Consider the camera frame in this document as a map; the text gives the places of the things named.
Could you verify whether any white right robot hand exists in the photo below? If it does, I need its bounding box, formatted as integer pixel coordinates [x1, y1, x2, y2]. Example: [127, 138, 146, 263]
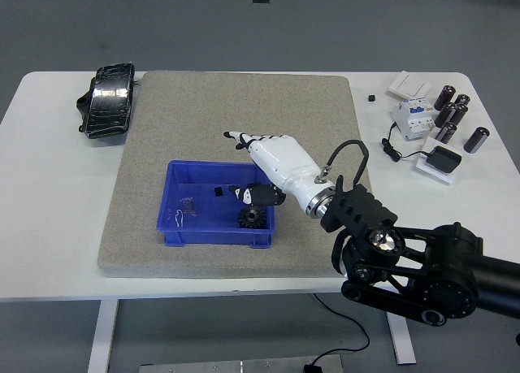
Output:
[223, 130, 336, 211]

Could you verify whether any large black gear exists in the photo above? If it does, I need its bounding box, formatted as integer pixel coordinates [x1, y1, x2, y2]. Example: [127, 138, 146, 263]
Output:
[236, 206, 267, 230]

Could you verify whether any blue plastic box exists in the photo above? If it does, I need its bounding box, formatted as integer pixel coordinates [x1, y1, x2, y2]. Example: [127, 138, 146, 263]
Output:
[156, 159, 277, 249]

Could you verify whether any grey-brown felt mat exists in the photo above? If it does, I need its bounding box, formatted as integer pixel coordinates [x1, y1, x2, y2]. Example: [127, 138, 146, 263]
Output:
[97, 71, 388, 279]

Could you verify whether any silver metal clip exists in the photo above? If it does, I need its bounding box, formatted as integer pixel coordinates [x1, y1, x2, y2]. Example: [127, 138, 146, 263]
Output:
[178, 196, 198, 217]

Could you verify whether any white circuit breaker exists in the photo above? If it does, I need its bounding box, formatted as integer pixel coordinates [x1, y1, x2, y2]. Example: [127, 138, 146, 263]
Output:
[391, 96, 439, 141]

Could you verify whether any white socket plate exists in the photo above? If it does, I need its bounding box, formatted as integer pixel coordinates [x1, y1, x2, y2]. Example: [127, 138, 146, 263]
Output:
[414, 136, 457, 184]

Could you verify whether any black power adapter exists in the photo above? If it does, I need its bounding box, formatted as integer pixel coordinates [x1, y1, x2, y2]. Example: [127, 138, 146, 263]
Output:
[424, 145, 463, 174]

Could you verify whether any black tape-wrapped package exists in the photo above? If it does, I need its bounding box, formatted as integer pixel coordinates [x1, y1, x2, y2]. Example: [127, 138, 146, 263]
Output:
[76, 62, 137, 141]

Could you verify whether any white table leg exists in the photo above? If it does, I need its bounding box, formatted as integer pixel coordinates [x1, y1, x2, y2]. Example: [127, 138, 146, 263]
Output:
[380, 310, 418, 365]
[87, 299, 119, 373]

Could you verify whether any grey metal floor plate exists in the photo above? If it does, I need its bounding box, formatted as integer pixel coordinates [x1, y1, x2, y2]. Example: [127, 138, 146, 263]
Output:
[139, 353, 345, 373]

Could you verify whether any black adapter cord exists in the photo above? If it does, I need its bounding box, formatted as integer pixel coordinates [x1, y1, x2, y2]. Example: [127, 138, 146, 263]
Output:
[380, 122, 431, 163]

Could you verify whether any white wall switch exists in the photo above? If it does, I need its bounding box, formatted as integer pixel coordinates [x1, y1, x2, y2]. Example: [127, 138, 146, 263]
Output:
[388, 71, 432, 101]

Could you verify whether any black floor cable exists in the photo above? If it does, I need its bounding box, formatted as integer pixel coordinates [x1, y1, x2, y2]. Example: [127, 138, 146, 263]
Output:
[310, 293, 371, 366]

